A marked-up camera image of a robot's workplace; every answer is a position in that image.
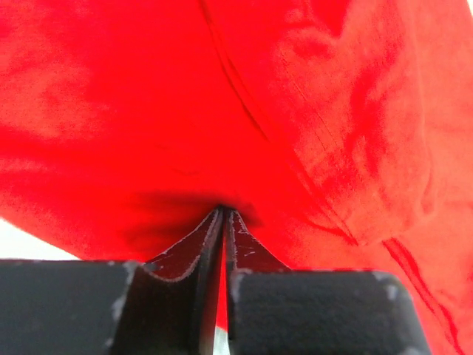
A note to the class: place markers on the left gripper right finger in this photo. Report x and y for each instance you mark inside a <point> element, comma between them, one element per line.
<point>273,309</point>

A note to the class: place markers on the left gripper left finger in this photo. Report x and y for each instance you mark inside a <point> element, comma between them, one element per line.
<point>165,306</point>

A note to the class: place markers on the red t shirt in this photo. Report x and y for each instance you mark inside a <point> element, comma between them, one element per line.
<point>340,130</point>

